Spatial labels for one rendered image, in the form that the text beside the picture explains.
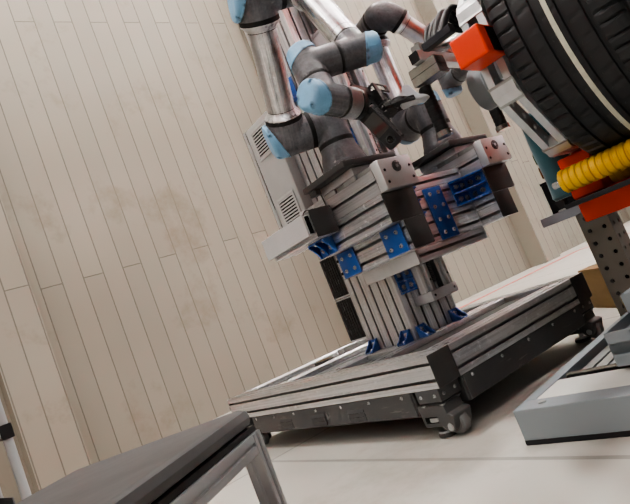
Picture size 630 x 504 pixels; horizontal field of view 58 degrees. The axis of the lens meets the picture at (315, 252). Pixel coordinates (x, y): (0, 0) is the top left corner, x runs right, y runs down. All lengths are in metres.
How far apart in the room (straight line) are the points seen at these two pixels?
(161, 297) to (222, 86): 2.04
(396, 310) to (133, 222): 2.82
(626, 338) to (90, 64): 4.35
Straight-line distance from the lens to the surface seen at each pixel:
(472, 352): 1.65
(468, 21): 1.46
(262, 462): 0.93
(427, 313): 2.03
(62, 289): 4.18
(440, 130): 1.58
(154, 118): 4.88
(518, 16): 1.34
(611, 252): 2.19
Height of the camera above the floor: 0.44
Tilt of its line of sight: 6 degrees up
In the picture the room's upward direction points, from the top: 22 degrees counter-clockwise
